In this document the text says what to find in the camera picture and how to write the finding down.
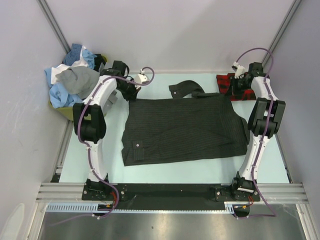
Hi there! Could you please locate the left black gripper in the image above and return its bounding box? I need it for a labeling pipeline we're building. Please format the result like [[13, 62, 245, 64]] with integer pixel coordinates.
[[115, 78, 141, 102]]

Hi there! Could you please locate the dark pinstriped long sleeve shirt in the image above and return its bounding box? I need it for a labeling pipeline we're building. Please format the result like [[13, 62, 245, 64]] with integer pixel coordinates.
[[121, 83, 250, 167]]

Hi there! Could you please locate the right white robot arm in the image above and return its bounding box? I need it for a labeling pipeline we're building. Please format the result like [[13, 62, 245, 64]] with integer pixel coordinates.
[[230, 62, 286, 201]]

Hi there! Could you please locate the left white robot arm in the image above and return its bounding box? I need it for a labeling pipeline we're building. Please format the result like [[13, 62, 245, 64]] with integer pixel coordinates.
[[72, 60, 140, 201]]

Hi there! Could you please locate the red black plaid folded shirt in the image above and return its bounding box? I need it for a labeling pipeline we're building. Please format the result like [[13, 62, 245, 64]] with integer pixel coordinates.
[[216, 73, 256, 101]]

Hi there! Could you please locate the black garment in basket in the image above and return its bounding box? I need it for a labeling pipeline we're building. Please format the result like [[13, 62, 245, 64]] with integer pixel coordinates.
[[93, 53, 108, 73]]

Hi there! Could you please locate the grey shirt in basket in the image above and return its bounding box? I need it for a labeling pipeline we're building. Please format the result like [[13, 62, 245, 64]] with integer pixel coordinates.
[[56, 66, 100, 101]]

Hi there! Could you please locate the green laundry basket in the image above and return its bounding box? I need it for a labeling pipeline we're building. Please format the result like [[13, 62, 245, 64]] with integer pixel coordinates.
[[47, 54, 109, 122]]

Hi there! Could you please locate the blue checked shirt in basket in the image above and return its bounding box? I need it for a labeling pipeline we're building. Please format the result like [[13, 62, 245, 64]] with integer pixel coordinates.
[[62, 43, 83, 66]]

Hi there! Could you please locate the light blue shirt in basket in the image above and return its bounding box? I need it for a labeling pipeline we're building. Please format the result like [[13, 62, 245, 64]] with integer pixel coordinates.
[[44, 68, 83, 109]]

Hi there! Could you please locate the white shirt in basket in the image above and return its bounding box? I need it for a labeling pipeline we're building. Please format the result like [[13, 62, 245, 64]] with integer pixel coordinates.
[[49, 45, 89, 85]]

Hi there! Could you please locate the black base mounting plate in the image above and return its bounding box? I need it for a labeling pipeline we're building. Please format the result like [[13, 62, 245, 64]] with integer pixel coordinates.
[[81, 180, 260, 212]]

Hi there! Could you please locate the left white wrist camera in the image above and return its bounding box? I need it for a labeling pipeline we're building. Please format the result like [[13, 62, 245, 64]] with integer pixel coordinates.
[[134, 72, 150, 87]]

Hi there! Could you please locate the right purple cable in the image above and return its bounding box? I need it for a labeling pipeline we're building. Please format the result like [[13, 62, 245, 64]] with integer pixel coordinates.
[[234, 47, 278, 221]]

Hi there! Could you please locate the right aluminium corner post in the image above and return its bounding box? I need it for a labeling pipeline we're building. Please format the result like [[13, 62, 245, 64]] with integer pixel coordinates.
[[261, 0, 303, 72]]

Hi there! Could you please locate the aluminium corner post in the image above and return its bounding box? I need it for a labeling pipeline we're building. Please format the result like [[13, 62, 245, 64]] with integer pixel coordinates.
[[36, 0, 71, 54], [261, 0, 303, 72]]

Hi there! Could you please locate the white slotted cable duct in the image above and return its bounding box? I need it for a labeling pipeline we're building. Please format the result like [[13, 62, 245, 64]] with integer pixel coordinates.
[[46, 202, 234, 214]]

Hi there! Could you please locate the left aluminium corner post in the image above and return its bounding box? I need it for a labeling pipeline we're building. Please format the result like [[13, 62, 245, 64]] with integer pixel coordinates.
[[36, 0, 71, 54]]

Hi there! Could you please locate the aluminium frame rail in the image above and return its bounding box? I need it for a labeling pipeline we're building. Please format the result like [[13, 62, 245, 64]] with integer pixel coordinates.
[[36, 183, 309, 204]]

